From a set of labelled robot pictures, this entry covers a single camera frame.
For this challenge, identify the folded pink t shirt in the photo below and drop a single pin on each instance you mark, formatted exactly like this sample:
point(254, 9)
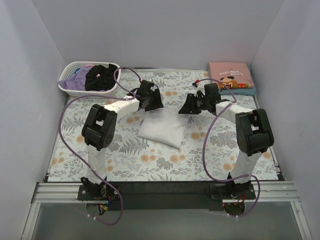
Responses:
point(235, 75)

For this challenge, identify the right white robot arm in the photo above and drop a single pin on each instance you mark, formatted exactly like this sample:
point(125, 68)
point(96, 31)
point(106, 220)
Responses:
point(253, 131)

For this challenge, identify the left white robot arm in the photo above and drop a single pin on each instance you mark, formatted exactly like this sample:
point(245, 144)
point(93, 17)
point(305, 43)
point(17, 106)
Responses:
point(99, 128)

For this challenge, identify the white t shirt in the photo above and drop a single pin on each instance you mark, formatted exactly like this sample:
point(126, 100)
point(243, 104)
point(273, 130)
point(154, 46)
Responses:
point(164, 126)

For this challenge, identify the black garment in basket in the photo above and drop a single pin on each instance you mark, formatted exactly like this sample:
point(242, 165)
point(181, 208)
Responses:
point(100, 78)

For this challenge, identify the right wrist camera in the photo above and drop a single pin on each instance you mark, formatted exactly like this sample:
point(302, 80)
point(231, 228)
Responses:
point(198, 89)

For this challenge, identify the white plastic laundry basket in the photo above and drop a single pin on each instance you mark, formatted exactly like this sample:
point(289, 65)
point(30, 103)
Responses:
point(74, 66)

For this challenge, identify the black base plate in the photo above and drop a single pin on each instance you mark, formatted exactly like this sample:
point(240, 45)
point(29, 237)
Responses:
point(167, 195)

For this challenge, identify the aluminium frame rail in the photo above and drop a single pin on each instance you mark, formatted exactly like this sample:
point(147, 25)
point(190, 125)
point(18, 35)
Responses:
point(57, 214)

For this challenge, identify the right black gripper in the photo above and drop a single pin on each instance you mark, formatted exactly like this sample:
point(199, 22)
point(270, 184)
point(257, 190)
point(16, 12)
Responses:
point(196, 104)

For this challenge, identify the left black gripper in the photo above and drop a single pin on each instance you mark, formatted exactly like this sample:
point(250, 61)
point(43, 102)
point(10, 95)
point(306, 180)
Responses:
point(151, 98)

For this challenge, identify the purple garment in basket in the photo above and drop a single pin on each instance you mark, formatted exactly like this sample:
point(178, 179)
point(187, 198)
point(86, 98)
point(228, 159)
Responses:
point(77, 80)

